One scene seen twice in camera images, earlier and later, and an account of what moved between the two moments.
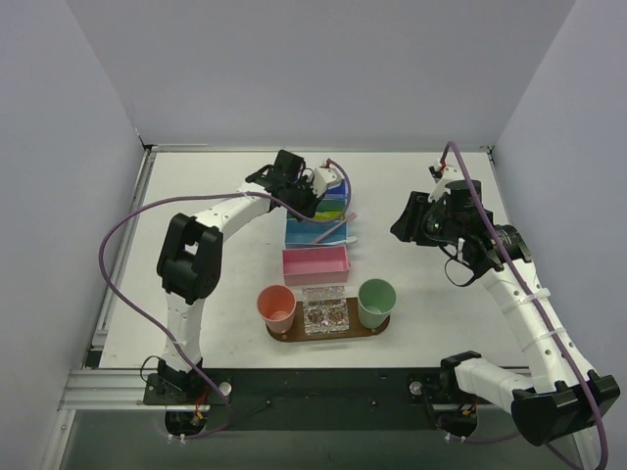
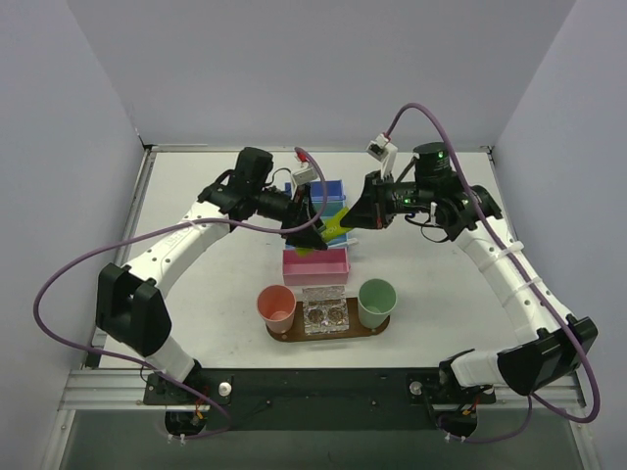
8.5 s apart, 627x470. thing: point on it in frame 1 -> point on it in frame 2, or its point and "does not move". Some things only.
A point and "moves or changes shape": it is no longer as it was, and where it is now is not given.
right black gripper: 418,221 -> 373,202
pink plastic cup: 276,305 does not move
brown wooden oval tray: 297,332 does not move
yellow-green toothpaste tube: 327,214 moves or changes shape
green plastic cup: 376,299 does not move
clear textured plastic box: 325,309 does not move
